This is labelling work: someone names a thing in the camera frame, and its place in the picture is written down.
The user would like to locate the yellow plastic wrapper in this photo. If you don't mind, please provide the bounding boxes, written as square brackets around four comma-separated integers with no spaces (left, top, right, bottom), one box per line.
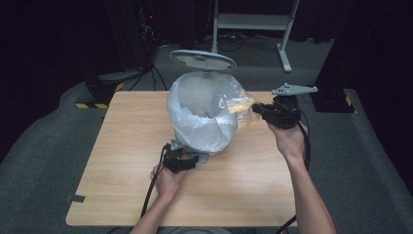
[226,90,262,130]

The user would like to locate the person's left hand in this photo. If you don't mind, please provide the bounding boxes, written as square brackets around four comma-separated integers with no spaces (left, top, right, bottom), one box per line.
[149,165,188,203]

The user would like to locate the black floor cables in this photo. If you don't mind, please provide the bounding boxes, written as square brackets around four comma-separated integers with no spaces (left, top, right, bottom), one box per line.
[129,62,169,93]

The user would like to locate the person's right hand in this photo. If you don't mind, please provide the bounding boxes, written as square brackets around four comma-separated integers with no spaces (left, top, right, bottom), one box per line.
[266,122,308,162]

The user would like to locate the black curtain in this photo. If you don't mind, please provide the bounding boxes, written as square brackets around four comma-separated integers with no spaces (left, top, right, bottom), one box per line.
[352,0,413,193]
[0,0,125,176]

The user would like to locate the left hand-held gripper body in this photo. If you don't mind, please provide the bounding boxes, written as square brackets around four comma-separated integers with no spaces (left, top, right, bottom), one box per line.
[163,138,188,175]

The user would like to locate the black stand with striped base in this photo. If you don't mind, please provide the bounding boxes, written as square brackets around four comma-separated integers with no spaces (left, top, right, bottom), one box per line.
[306,0,357,114]
[74,71,126,110]

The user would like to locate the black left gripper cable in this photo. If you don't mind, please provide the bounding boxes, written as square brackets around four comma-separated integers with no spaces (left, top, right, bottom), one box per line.
[139,143,170,219]

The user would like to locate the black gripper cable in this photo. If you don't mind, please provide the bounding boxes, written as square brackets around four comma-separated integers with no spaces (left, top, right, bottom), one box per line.
[275,111,313,234]
[139,143,170,219]

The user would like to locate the white metal stand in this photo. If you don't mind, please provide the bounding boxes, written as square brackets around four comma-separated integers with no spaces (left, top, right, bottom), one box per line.
[209,0,302,74]

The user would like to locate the white plastic bin bag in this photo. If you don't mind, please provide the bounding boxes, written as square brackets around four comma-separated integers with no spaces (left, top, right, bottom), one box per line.
[166,71,257,155]

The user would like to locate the dark equipment rack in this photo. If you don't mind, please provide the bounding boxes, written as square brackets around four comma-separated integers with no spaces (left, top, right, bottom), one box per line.
[134,0,159,70]

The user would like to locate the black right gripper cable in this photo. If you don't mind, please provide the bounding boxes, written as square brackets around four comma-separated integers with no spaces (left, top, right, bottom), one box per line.
[275,111,313,234]

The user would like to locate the grey tape piece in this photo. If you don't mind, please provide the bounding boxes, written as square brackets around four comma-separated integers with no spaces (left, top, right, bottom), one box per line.
[65,193,87,204]

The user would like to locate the grey white pedal trash can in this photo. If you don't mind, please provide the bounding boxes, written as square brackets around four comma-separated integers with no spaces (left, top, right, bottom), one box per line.
[166,49,240,165]

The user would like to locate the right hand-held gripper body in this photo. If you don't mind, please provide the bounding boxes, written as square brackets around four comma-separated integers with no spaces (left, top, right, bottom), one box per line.
[270,83,319,131]

